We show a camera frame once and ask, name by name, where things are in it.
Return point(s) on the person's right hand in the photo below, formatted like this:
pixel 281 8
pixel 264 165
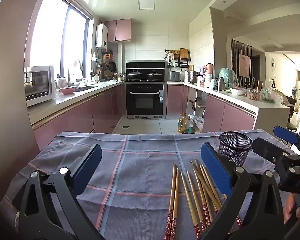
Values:
pixel 289 207

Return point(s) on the black built-in oven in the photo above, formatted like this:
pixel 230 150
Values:
pixel 143 102

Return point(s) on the pink sink counter cabinets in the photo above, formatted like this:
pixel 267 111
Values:
pixel 77 117

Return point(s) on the ceiling light panel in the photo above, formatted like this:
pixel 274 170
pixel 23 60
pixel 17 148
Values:
pixel 146 1

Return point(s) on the wall-mounted kitchen rack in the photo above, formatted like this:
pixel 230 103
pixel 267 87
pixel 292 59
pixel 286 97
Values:
pixel 183 60

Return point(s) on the blue plaid tablecloth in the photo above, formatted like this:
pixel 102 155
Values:
pixel 130 180

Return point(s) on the black lidded pot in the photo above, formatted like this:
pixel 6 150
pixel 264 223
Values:
pixel 134 75
pixel 154 75

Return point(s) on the pink electric kettle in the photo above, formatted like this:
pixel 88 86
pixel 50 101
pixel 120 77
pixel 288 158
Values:
pixel 210 68

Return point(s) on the green plastic bag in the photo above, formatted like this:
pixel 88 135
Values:
pixel 267 93

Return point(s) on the pink peninsula counter cabinets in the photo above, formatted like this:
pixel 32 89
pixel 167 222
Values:
pixel 237 117

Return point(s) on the white microwave oven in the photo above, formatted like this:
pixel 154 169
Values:
pixel 38 85

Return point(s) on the steel flask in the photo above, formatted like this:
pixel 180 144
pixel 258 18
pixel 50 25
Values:
pixel 221 85

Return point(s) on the clear plastic food box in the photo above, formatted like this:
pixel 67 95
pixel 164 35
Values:
pixel 253 95

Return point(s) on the steel countertop appliance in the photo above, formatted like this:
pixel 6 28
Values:
pixel 174 76

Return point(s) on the green dining chair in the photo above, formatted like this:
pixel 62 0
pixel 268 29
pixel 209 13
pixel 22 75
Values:
pixel 291 127

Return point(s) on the dark slatted screen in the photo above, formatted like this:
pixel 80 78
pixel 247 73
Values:
pixel 235 55

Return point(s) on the white bowl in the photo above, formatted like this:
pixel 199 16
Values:
pixel 237 92

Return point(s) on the narrow pink base cabinet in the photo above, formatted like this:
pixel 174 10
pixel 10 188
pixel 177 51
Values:
pixel 175 100

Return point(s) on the yellow cooking oil bottle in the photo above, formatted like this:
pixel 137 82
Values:
pixel 182 125

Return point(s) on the pink wall cabinet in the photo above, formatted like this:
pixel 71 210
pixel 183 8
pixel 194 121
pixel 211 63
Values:
pixel 120 30

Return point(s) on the hanging black frying pan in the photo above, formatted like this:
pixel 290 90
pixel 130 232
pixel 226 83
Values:
pixel 112 66

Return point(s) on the crumpled clear plastic bag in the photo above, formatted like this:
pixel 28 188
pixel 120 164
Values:
pixel 197 122

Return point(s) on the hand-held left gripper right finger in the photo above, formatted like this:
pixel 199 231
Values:
pixel 215 167

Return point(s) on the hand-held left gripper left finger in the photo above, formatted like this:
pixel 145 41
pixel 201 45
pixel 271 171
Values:
pixel 87 166

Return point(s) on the grey refrigerator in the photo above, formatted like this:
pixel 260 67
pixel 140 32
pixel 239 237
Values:
pixel 7 92

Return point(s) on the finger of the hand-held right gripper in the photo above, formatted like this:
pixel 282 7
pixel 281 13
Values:
pixel 286 133
pixel 265 147

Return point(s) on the steel sink faucet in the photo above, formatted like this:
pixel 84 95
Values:
pixel 69 78

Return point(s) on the black mesh utensil holder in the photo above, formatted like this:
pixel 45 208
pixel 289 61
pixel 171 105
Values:
pixel 233 150

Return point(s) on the round woven basket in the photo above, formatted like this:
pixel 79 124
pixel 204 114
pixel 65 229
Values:
pixel 109 75

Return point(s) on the white water heater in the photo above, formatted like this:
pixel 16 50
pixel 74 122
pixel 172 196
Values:
pixel 101 36

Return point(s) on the framed wall painting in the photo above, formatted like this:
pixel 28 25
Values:
pixel 244 65

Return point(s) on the pink bowl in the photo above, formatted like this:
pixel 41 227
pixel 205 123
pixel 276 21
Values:
pixel 68 90

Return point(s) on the large kitchen window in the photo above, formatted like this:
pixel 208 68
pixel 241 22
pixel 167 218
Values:
pixel 47 35

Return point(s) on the bunch of wooden chopsticks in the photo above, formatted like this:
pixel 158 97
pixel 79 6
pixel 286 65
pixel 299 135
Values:
pixel 175 205

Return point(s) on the steel kettle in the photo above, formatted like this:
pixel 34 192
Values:
pixel 120 77

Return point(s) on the wall clock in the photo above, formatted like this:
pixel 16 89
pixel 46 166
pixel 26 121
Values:
pixel 273 64

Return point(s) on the steel stockpot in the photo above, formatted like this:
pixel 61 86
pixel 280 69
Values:
pixel 193 77

